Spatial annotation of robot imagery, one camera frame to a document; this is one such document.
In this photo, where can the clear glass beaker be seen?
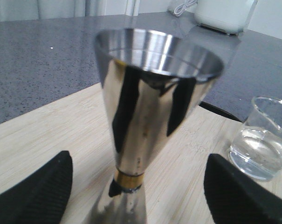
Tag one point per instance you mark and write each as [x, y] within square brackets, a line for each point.
[256, 149]

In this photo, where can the steel double jigger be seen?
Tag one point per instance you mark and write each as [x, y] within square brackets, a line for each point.
[150, 81]

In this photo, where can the light grey curtain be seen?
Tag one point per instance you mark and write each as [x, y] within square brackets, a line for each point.
[19, 10]

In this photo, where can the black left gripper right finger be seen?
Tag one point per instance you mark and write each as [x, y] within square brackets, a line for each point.
[234, 198]

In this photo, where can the white appliance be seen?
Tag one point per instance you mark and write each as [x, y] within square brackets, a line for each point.
[228, 16]

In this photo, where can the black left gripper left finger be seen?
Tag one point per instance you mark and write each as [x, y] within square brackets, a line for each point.
[42, 197]

